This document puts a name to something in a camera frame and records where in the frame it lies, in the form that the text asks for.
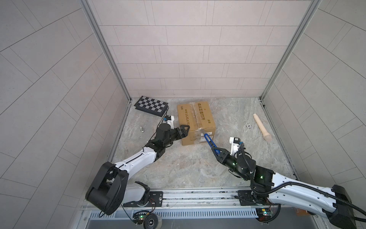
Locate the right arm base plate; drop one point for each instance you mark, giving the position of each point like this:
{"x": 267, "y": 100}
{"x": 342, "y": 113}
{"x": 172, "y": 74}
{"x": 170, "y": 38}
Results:
{"x": 248, "y": 198}

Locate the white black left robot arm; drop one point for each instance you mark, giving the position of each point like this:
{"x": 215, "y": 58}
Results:
{"x": 110, "y": 189}

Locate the brown cardboard express box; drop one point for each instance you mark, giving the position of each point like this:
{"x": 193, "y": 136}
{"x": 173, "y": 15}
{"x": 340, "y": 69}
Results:
{"x": 186, "y": 117}

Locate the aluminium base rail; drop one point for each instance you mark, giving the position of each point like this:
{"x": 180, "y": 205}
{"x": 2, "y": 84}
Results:
{"x": 206, "y": 208}

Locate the round black speaker device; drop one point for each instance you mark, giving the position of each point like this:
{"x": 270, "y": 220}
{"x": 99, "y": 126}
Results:
{"x": 147, "y": 219}

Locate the cream plastic handle tool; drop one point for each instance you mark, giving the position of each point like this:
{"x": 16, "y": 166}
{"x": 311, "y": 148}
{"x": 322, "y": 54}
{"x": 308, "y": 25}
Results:
{"x": 266, "y": 135}

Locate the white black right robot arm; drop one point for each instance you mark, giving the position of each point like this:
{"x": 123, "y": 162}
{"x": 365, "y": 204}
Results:
{"x": 268, "y": 186}

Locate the blue box cutter knife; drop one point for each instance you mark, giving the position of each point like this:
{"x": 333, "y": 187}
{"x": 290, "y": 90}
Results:
{"x": 210, "y": 142}

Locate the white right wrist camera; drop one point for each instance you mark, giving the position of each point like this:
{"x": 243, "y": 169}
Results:
{"x": 235, "y": 144}

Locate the black white chessboard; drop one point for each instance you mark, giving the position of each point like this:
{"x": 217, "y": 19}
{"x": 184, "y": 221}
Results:
{"x": 151, "y": 106}

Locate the clear packing tape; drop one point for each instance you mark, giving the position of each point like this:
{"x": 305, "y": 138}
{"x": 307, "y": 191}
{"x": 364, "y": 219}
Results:
{"x": 199, "y": 113}

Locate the green circuit board right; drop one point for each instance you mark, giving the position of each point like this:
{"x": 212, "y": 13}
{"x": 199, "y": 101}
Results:
{"x": 264, "y": 214}

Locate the aluminium corner post left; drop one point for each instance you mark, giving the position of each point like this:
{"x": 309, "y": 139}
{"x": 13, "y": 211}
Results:
{"x": 102, "y": 42}

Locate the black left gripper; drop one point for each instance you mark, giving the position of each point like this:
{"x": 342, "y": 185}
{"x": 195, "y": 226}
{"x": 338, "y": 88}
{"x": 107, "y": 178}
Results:
{"x": 175, "y": 131}

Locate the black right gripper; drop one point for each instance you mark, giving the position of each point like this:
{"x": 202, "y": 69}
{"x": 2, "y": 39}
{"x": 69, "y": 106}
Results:
{"x": 223, "y": 157}

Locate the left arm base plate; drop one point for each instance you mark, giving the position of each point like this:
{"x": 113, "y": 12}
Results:
{"x": 155, "y": 199}

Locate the aluminium corner post right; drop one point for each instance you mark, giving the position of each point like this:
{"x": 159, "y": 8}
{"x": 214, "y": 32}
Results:
{"x": 314, "y": 4}

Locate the aluminium corner post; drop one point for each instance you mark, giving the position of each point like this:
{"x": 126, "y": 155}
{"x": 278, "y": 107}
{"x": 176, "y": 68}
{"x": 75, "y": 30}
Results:
{"x": 102, "y": 42}
{"x": 314, "y": 4}

